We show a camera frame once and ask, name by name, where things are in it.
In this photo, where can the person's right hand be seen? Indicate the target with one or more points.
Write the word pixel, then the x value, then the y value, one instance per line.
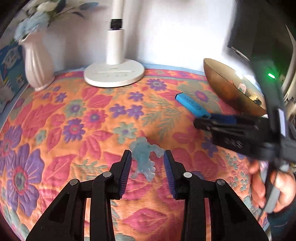
pixel 284 187

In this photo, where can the black monitor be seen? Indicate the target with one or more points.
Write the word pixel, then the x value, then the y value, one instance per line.
pixel 241 27

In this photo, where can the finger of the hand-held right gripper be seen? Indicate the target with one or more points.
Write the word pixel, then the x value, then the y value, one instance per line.
pixel 208 126
pixel 226 118

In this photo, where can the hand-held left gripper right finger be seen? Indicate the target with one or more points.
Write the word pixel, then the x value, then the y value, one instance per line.
pixel 170 176

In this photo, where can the stack of books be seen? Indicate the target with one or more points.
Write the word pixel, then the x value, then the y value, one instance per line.
pixel 11 69

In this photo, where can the person's right forearm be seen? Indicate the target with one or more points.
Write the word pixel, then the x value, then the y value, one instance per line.
pixel 282 222

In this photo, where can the light blue translucent monster toy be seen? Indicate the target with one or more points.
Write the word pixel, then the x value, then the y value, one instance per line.
pixel 144 155

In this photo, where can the white desk lamp base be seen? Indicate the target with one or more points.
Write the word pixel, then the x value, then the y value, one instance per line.
pixel 115 46

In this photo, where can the blue rectangular box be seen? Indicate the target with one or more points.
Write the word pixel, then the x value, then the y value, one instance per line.
pixel 192 104

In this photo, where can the gold ribbed bowl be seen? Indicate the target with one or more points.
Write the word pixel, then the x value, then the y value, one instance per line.
pixel 224 88

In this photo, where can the blue and white artificial flowers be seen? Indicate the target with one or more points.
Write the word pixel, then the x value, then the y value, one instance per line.
pixel 32 20

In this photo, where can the floral woven blanket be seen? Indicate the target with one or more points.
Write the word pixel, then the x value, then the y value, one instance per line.
pixel 69 115

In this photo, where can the pale pink fluted vase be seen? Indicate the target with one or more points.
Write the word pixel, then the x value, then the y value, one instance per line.
pixel 37 64

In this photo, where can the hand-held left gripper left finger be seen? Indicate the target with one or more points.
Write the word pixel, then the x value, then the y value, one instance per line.
pixel 124 173

